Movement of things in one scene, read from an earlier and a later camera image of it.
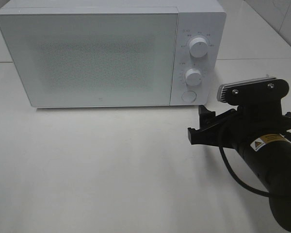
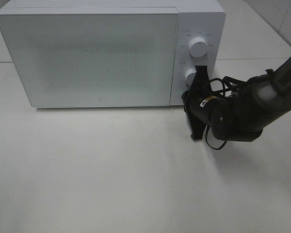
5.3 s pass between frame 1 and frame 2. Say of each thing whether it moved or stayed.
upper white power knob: stayed
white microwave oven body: stayed
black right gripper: moved
